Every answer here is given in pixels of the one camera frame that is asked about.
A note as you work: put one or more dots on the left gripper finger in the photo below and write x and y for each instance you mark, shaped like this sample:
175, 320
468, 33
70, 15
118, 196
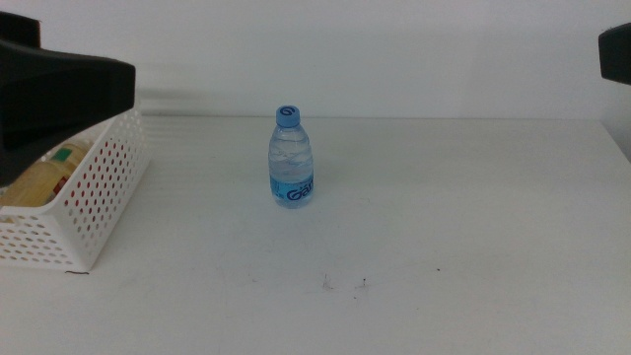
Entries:
49, 98
20, 29

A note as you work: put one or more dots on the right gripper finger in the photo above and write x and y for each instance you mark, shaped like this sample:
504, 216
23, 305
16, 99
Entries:
618, 54

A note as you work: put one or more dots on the yellow tea bottle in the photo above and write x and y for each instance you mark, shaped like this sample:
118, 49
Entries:
39, 190

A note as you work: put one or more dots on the red soda can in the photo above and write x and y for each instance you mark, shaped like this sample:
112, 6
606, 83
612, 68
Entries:
72, 193

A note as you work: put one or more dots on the water bottle with blue cap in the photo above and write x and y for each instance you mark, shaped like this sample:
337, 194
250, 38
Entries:
291, 163

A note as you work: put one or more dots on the white perforated plastic basket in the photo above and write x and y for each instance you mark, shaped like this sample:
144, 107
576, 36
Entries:
98, 207

